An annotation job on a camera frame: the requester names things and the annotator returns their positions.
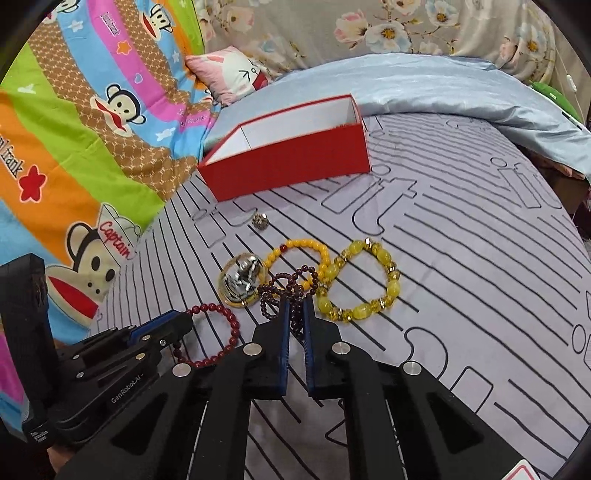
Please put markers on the gold bangle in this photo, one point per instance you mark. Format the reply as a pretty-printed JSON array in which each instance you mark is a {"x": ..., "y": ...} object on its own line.
[{"x": 233, "y": 302}]

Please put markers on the red box lid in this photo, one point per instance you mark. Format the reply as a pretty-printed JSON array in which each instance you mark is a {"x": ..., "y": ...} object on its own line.
[{"x": 521, "y": 471}]

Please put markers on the red cardboard box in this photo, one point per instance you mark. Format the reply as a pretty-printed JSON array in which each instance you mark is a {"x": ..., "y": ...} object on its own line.
[{"x": 286, "y": 161}]

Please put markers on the grey floral blanket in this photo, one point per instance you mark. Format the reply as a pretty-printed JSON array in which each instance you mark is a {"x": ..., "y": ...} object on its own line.
[{"x": 323, "y": 27}]

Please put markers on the black pen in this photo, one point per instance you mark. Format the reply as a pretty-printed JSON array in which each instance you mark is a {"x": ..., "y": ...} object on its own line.
[{"x": 572, "y": 117}]

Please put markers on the green plastic item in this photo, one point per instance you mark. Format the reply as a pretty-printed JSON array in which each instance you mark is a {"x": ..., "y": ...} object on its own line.
[{"x": 551, "y": 97}]

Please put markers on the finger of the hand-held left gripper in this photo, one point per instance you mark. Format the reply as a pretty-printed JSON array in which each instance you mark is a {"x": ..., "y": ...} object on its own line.
[
  {"x": 157, "y": 323},
  {"x": 138, "y": 357}
]

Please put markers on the light blue pillow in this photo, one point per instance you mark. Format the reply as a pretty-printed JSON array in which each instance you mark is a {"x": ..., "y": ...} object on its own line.
[{"x": 415, "y": 87}]

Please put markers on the silver wristwatch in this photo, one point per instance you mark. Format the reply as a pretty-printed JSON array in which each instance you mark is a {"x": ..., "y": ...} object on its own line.
[{"x": 242, "y": 274}]

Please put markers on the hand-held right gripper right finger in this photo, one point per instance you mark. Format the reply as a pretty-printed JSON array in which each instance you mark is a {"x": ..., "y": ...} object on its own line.
[{"x": 308, "y": 350}]

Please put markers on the pink patterned cloth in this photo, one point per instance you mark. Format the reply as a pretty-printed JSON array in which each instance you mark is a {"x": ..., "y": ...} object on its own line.
[{"x": 568, "y": 170}]

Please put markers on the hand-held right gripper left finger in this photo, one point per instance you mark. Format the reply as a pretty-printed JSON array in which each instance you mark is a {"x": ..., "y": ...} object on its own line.
[{"x": 284, "y": 350}]

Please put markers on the colourful cartoon monkey blanket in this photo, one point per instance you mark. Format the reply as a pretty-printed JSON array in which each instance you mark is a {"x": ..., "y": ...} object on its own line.
[{"x": 69, "y": 115}]

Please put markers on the pink bunny pillow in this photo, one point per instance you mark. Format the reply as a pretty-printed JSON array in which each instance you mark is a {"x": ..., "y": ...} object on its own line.
[{"x": 231, "y": 76}]

